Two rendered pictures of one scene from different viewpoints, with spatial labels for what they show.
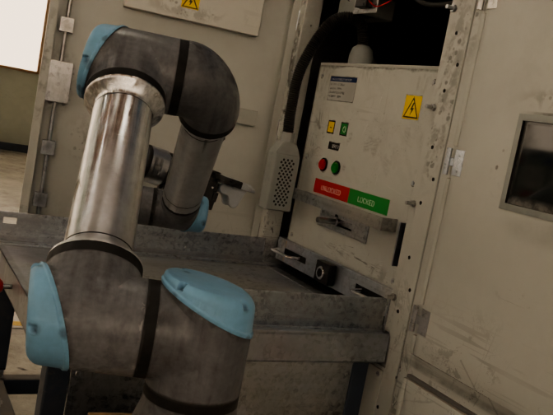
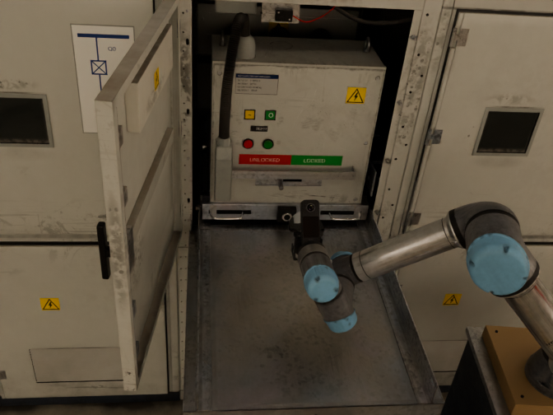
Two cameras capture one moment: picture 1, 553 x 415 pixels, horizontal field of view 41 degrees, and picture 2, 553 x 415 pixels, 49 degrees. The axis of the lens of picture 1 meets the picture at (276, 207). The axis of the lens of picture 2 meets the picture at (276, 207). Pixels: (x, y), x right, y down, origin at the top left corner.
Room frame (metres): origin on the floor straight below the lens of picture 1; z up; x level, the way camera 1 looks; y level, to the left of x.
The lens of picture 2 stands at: (1.22, 1.37, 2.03)
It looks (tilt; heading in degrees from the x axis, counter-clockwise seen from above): 35 degrees down; 290
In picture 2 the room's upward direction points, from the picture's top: 5 degrees clockwise
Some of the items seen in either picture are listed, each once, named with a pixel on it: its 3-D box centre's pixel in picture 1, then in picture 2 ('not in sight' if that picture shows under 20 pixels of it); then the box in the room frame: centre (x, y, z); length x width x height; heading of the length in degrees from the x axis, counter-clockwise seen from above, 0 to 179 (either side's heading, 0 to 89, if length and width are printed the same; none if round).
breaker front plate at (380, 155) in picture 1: (352, 168); (293, 142); (1.75, -0.16, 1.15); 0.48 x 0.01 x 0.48; 29
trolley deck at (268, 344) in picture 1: (176, 295); (298, 311); (1.57, 0.18, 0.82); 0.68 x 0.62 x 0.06; 119
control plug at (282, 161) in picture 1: (281, 175); (223, 170); (1.90, 0.00, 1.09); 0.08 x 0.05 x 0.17; 119
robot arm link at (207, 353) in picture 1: (197, 331); not in sight; (0.88, 0.07, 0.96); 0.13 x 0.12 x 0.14; 102
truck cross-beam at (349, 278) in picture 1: (337, 273); (285, 207); (1.76, -0.17, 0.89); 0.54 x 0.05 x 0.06; 29
